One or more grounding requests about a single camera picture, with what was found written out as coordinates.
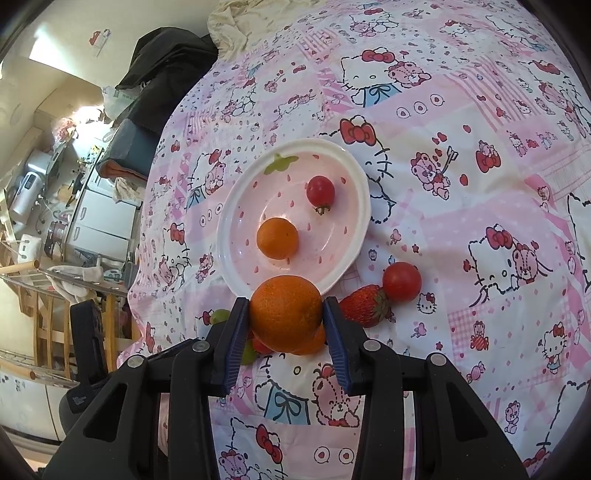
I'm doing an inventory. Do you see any large orange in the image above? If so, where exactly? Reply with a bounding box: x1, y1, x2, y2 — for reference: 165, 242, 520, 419
249, 274, 324, 352

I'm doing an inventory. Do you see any cherry tomato with stem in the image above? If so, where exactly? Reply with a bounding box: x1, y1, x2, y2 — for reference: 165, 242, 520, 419
306, 175, 336, 216

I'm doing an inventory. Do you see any pink cartoon printed blanket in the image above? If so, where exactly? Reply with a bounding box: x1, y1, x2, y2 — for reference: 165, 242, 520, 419
115, 0, 591, 480

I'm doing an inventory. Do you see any large strawberry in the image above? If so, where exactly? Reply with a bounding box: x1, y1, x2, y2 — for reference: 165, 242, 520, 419
339, 285, 392, 328

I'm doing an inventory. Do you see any white cloth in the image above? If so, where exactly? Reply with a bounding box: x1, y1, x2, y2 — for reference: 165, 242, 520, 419
46, 265, 105, 298

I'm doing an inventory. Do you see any white plastic bag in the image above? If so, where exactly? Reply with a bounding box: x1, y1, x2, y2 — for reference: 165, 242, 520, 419
102, 85, 139, 123

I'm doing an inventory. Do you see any medium orange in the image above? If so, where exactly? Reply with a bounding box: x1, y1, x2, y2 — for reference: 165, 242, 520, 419
288, 325, 328, 356

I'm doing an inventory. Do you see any small white box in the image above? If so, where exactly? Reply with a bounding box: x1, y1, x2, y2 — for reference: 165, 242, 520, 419
18, 234, 40, 261

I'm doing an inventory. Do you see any white rice cooker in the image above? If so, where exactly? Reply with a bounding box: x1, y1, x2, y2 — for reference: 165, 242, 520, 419
9, 171, 47, 222

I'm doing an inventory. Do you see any red wall sticker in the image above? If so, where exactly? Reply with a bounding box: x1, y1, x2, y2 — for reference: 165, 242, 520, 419
89, 28, 112, 57

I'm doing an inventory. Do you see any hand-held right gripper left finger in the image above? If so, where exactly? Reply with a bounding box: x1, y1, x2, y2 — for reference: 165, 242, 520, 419
39, 298, 253, 480

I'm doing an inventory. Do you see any pale yellow bed sheet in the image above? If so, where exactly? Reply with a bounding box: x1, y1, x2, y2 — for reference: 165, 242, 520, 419
207, 0, 342, 61

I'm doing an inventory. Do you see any pink strawberry-print plate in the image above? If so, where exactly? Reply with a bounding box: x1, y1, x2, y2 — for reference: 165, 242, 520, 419
216, 138, 371, 296

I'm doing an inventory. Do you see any wooden drying rack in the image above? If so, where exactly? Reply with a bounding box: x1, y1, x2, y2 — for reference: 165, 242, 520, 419
0, 258, 134, 384

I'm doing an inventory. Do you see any large red tomato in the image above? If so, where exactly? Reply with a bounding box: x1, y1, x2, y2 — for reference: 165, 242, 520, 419
382, 261, 422, 303

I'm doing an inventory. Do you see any small orange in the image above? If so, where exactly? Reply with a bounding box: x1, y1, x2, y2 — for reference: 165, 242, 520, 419
256, 217, 300, 260

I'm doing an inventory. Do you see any white cabinet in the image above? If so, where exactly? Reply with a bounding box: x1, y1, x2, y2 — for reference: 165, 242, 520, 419
65, 175, 141, 259

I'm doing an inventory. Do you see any grey blue storage bag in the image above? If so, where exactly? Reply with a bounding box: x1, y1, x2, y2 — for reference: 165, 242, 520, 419
99, 119, 162, 181

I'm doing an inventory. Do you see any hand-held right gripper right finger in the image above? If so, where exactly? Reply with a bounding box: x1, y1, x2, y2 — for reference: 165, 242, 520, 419
322, 296, 529, 480

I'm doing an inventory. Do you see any black jacket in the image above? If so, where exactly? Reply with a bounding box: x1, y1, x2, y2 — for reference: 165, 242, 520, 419
115, 27, 219, 134

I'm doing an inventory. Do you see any silver pot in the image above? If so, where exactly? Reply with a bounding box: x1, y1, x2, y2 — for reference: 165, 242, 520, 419
44, 222, 70, 259

